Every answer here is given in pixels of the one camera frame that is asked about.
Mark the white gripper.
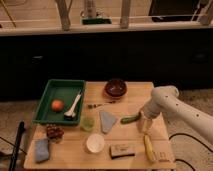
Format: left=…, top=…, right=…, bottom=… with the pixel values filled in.
left=137, top=112, right=153, bottom=134

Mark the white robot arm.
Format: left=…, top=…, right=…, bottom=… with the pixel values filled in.
left=139, top=86, right=213, bottom=144

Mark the white paper cup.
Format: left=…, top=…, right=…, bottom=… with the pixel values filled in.
left=86, top=134, right=105, bottom=153

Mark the small green cup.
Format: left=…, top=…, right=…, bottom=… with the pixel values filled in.
left=81, top=117, right=95, bottom=132

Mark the yellow banana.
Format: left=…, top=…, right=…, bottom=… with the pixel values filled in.
left=144, top=134, right=157, bottom=163

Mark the blue triangular cloth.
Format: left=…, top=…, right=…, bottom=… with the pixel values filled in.
left=99, top=111, right=117, bottom=134

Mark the brown sponge block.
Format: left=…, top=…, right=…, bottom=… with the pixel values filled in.
left=109, top=143, right=135, bottom=159

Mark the metal fork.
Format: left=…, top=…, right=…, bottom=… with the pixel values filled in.
left=87, top=101, right=116, bottom=109

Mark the dark red bowl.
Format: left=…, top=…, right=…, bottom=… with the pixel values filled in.
left=104, top=79, right=127, bottom=98

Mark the green plastic tray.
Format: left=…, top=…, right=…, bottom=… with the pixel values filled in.
left=33, top=79, right=85, bottom=126

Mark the orange tomato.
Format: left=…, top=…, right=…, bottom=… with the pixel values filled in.
left=51, top=99, right=64, bottom=112

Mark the brown grape bunch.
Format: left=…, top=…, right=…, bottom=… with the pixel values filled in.
left=46, top=125, right=64, bottom=139

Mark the blue folded towel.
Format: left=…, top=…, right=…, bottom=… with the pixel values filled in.
left=35, top=139, right=50, bottom=163

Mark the green base object on shelf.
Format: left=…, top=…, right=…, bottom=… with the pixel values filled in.
left=82, top=18, right=112, bottom=25

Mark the black pole stand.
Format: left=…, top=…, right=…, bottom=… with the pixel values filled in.
left=9, top=121, right=25, bottom=171

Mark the black floor cable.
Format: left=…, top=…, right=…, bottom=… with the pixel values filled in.
left=168, top=132, right=213, bottom=171

